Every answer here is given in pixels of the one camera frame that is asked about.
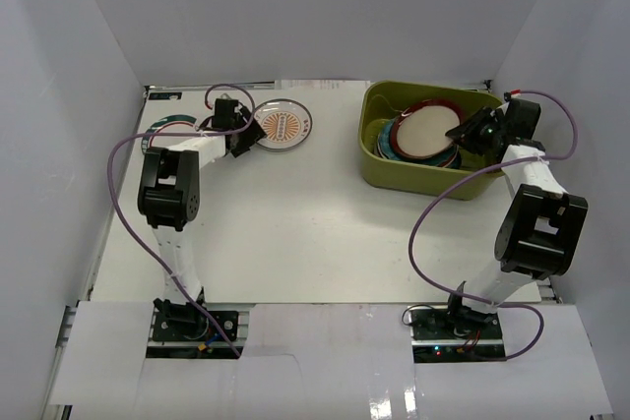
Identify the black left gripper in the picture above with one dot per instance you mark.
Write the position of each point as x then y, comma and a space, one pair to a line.
248, 134

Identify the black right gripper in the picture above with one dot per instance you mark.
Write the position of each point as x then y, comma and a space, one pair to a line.
468, 131

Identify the teal scalloped plate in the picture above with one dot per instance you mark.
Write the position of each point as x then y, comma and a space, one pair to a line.
449, 158

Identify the white orange sunburst plate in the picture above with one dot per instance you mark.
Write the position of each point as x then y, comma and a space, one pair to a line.
286, 122

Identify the red rimmed beige plate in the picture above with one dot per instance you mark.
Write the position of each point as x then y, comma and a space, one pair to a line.
420, 131

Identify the white green rimmed plate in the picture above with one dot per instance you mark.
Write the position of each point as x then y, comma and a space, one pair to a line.
162, 132

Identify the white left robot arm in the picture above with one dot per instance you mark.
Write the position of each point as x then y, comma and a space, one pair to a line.
170, 198

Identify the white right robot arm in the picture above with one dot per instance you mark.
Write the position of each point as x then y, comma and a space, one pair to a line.
540, 232

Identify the olive green plastic bin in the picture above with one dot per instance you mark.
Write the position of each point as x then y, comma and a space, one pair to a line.
385, 100

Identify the white papers at back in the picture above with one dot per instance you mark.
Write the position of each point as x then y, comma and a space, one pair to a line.
326, 84

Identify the blue label sticker left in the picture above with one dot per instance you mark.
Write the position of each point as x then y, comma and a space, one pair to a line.
170, 95

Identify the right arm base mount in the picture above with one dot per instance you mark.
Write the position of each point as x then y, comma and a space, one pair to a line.
436, 337

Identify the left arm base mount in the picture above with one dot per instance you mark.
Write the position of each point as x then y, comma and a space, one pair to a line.
199, 340

